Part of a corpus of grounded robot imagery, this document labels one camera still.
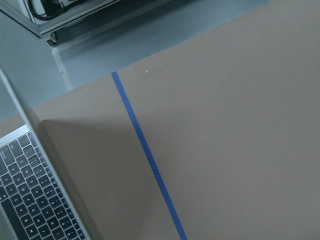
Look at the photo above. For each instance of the grey laptop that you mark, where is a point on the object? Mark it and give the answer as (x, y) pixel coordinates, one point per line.
(35, 203)

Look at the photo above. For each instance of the aluminium frame rail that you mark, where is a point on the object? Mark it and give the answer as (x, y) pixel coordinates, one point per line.
(32, 15)

